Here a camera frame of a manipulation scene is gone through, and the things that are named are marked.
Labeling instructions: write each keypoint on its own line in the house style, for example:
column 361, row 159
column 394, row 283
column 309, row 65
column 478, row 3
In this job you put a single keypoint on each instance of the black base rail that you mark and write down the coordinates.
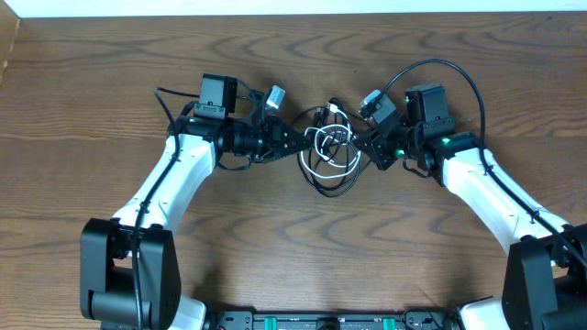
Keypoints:
column 412, row 319

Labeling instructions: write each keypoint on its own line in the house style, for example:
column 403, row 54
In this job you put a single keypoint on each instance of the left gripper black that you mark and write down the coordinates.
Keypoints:
column 277, row 134

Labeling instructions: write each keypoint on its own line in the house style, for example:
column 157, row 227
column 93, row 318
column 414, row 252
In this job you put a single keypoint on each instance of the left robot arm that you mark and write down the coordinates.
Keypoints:
column 130, row 277

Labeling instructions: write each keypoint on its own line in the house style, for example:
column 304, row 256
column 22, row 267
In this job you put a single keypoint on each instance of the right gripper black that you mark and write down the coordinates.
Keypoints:
column 375, row 148

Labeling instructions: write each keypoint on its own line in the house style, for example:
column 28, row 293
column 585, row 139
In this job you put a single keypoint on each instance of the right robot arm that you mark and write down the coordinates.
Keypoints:
column 545, row 278

